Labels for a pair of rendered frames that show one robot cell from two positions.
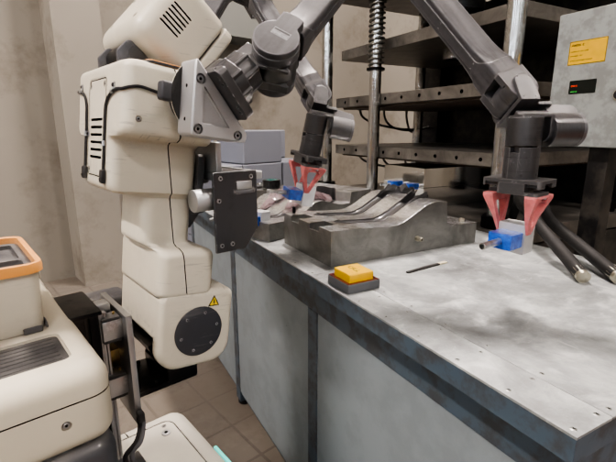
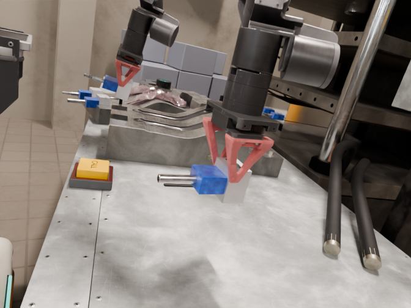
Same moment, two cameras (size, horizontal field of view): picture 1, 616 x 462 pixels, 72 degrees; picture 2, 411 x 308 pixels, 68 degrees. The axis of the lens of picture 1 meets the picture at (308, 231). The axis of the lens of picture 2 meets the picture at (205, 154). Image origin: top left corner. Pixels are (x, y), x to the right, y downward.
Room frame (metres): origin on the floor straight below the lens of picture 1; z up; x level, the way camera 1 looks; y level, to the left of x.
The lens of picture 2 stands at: (0.33, -0.41, 1.11)
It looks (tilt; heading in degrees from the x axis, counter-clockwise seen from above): 19 degrees down; 9
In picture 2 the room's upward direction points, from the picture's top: 13 degrees clockwise
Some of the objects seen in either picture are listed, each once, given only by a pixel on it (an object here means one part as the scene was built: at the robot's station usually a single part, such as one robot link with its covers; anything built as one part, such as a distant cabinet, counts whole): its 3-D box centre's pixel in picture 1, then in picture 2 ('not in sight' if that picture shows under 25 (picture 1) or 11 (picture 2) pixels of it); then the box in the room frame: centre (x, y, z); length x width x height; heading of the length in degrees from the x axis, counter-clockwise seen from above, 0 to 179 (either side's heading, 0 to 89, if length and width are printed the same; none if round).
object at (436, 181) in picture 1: (442, 181); (311, 121); (2.07, -0.66, 0.87); 0.50 x 0.27 x 0.17; 118
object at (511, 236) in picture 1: (501, 240); (201, 179); (0.73, -0.34, 0.93); 0.13 x 0.05 x 0.05; 128
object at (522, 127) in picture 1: (527, 131); (260, 52); (0.75, -0.38, 1.12); 0.07 x 0.06 x 0.07; 98
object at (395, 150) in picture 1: (456, 151); (334, 98); (2.18, -0.75, 1.01); 1.10 x 0.74 x 0.05; 28
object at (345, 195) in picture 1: (298, 207); (155, 104); (1.49, 0.03, 0.85); 0.50 x 0.26 x 0.11; 136
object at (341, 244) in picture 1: (380, 220); (194, 131); (1.21, -0.21, 0.87); 0.50 x 0.26 x 0.14; 118
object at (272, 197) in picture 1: (299, 195); (156, 95); (1.48, 0.03, 0.90); 0.26 x 0.18 x 0.08; 136
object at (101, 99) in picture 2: (247, 221); (88, 102); (1.25, 0.18, 0.85); 0.13 x 0.05 x 0.05; 136
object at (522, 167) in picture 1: (520, 167); (244, 97); (0.75, -0.37, 1.06); 0.10 x 0.07 x 0.07; 38
